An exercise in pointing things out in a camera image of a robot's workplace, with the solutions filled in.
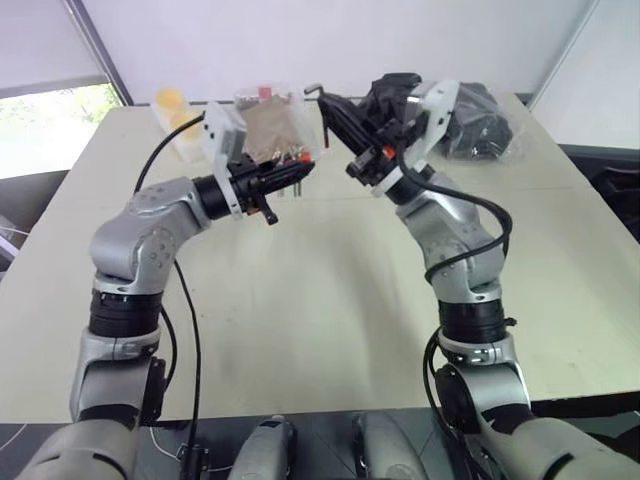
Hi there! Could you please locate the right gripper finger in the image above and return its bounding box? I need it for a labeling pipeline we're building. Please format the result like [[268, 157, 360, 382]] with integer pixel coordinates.
[[322, 107, 375, 157], [318, 94, 374, 136]]

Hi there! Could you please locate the black item in clear bag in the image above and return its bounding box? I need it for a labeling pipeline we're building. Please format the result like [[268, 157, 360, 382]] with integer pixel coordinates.
[[429, 79, 530, 164]]

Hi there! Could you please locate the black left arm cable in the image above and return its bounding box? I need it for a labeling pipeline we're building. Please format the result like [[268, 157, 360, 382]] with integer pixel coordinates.
[[134, 112, 211, 480]]

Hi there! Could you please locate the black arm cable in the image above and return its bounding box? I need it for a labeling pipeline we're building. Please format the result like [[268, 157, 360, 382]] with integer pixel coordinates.
[[134, 112, 211, 480], [397, 159, 514, 281]]

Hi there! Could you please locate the white roller blind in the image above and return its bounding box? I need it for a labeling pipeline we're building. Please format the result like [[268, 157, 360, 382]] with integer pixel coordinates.
[[0, 0, 109, 96]]

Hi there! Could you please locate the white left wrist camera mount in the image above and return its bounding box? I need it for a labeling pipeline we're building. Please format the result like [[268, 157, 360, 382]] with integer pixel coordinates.
[[201, 101, 247, 222]]

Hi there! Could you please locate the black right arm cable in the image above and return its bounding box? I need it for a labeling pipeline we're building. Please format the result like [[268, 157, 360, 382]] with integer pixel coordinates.
[[397, 159, 514, 281]]

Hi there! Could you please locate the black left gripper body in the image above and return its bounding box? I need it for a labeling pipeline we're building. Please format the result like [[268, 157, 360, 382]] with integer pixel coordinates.
[[228, 152, 280, 227]]

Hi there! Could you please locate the clear bag with brown contents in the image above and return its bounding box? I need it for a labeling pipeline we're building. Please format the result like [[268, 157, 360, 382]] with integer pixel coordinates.
[[232, 82, 326, 162]]

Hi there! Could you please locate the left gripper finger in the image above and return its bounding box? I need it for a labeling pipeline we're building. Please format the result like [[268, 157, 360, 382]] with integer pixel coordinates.
[[258, 169, 314, 195], [257, 160, 315, 180]]

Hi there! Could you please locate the black furniture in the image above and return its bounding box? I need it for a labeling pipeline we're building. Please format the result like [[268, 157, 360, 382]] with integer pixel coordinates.
[[557, 143, 640, 241]]

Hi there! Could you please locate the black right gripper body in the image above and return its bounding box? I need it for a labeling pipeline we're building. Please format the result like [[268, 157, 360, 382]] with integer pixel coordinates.
[[347, 73, 426, 187]]

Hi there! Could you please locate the clear container with yellow contents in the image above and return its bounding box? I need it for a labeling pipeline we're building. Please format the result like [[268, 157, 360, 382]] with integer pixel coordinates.
[[151, 87, 207, 163]]

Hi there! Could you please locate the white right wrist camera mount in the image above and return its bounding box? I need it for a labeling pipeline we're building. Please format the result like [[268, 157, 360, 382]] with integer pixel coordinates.
[[367, 78, 461, 197]]

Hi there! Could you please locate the red hex key holder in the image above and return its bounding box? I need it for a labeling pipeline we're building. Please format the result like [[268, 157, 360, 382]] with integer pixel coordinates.
[[269, 144, 315, 200]]

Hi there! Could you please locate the window with greenery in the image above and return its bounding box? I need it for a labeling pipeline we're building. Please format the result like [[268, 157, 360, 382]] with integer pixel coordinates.
[[0, 82, 125, 179]]

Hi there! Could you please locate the dark hex key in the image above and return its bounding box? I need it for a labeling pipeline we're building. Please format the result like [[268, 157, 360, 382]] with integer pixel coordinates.
[[304, 82, 331, 150]]

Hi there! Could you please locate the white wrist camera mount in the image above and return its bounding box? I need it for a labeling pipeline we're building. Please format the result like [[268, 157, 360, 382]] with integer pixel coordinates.
[[201, 101, 247, 222], [367, 78, 461, 197]]

